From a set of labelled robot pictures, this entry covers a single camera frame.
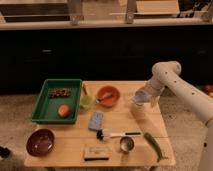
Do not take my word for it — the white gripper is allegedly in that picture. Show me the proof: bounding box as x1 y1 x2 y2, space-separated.
144 78 165 108

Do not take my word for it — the light blue towel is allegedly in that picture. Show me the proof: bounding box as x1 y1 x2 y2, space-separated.
132 90 151 106

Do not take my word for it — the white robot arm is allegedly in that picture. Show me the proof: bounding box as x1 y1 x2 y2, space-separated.
144 61 213 171

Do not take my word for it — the green chili pepper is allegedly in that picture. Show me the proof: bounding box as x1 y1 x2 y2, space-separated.
144 132 165 162

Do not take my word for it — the spoon in orange bowl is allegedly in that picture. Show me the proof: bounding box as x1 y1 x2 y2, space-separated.
96 93 112 103

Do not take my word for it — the orange bowl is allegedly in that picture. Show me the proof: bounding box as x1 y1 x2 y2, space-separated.
96 86 120 108

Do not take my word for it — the wooden table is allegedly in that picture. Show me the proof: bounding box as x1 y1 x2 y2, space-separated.
25 81 175 168

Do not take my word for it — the small metal cup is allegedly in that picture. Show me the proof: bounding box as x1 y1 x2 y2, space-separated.
120 136 134 153

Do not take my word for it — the blue sponge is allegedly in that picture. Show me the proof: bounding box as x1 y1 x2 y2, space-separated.
88 112 103 131

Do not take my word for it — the black cabinet counter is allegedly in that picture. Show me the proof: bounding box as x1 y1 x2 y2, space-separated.
0 19 213 94

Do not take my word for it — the green plastic cup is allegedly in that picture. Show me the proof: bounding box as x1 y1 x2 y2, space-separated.
80 95 92 110

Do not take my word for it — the tan box with black edge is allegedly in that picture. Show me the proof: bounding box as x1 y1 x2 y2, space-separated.
83 146 109 161

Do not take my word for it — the orange fruit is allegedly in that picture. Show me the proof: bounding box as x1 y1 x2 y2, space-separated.
58 104 71 118

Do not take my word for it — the green plastic tray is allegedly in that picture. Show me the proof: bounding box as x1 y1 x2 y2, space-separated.
31 79 82 124

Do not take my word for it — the brown skewer food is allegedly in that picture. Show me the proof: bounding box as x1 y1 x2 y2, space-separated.
48 88 71 98

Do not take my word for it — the dark red bowl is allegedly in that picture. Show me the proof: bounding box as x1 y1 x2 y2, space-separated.
26 129 55 157

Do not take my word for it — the black object on floor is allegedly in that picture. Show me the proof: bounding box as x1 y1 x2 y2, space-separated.
0 146 11 158

